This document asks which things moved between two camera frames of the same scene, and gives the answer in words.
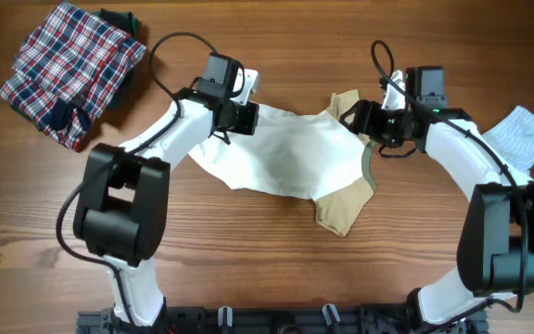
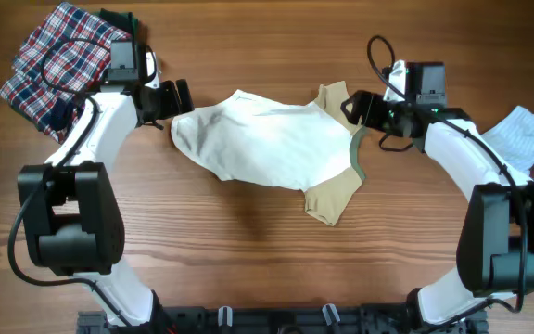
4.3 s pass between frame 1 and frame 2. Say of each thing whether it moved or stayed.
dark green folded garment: stayed
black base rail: stayed
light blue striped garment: stayed
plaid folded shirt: stayed
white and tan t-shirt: moved
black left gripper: moved
